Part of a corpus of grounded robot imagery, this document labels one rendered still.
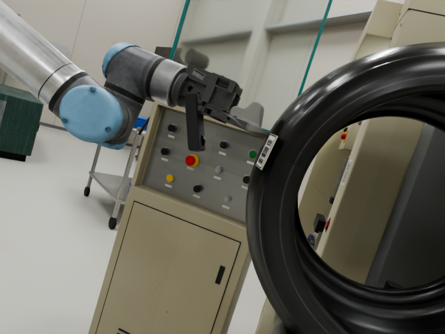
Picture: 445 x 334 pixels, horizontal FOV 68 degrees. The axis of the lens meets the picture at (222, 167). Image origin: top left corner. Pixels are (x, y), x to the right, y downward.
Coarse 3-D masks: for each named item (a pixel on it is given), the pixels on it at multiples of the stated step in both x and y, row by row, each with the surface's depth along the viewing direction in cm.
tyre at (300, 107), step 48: (432, 48) 49; (336, 96) 50; (384, 96) 48; (432, 96) 70; (288, 144) 52; (288, 192) 52; (288, 240) 52; (288, 288) 53; (336, 288) 77; (384, 288) 77; (432, 288) 73
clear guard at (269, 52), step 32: (192, 0) 132; (224, 0) 129; (256, 0) 126; (288, 0) 123; (320, 0) 120; (192, 32) 132; (224, 32) 129; (256, 32) 126; (288, 32) 123; (320, 32) 120; (192, 64) 132; (224, 64) 129; (256, 64) 126; (288, 64) 123; (256, 96) 127; (288, 96) 124
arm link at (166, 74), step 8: (160, 64) 66; (168, 64) 66; (176, 64) 66; (160, 72) 65; (168, 72) 65; (176, 72) 65; (152, 80) 66; (160, 80) 65; (168, 80) 65; (176, 80) 66; (152, 88) 66; (160, 88) 65; (168, 88) 65; (152, 96) 68; (160, 96) 67; (168, 96) 66; (168, 104) 68
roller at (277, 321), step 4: (276, 316) 65; (276, 320) 63; (280, 320) 62; (276, 324) 62; (280, 324) 61; (284, 324) 61; (272, 328) 62; (276, 328) 60; (280, 328) 59; (284, 328) 59; (272, 332) 60; (276, 332) 58; (280, 332) 58; (284, 332) 58; (288, 332) 58
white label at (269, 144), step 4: (272, 136) 54; (276, 136) 53; (268, 140) 55; (272, 140) 53; (268, 144) 55; (272, 144) 53; (264, 148) 56; (268, 148) 54; (264, 152) 55; (268, 152) 53; (260, 156) 56; (264, 156) 54; (260, 160) 55; (264, 160) 53; (256, 164) 56; (260, 164) 54; (264, 164) 53; (260, 168) 53
